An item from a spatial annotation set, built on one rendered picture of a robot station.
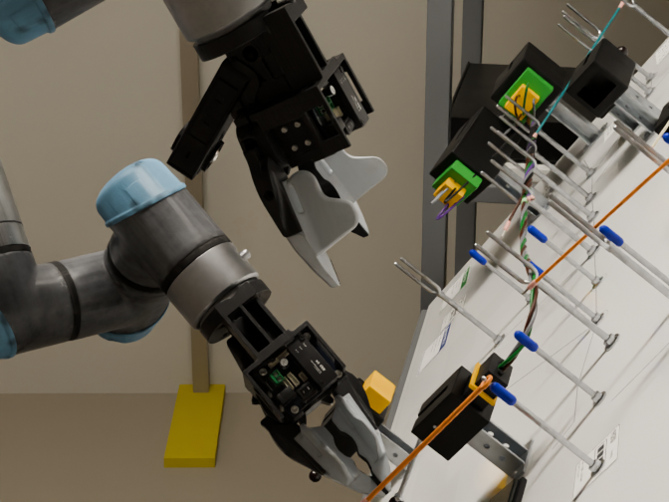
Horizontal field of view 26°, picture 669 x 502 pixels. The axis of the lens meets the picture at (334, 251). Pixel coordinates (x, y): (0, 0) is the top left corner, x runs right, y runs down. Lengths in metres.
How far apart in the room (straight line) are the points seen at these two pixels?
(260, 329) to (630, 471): 0.37
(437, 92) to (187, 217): 0.85
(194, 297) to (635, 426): 0.41
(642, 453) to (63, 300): 0.56
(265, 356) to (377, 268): 2.47
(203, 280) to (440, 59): 0.87
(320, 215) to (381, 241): 2.57
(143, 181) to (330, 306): 2.46
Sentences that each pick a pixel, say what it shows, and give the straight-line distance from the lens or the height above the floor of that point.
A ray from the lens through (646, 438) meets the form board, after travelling 1.02.
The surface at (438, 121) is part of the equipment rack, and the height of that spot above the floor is 1.13.
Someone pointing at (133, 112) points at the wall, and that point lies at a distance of 3.58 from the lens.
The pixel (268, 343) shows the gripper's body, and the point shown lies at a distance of 1.23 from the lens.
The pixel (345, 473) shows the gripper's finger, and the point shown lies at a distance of 1.24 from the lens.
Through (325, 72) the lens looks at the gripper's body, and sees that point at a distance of 1.08.
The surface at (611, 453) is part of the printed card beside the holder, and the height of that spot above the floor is 1.19.
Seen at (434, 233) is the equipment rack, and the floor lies 0.96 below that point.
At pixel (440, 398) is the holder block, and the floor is 1.16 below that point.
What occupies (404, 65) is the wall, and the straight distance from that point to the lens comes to 3.53.
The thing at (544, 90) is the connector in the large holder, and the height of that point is 1.24.
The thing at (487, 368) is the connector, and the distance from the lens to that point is 1.17.
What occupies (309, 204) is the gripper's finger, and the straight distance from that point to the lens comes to 1.09.
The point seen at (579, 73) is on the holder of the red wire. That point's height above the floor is 1.31.
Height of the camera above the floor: 1.69
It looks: 21 degrees down
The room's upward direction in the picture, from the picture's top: straight up
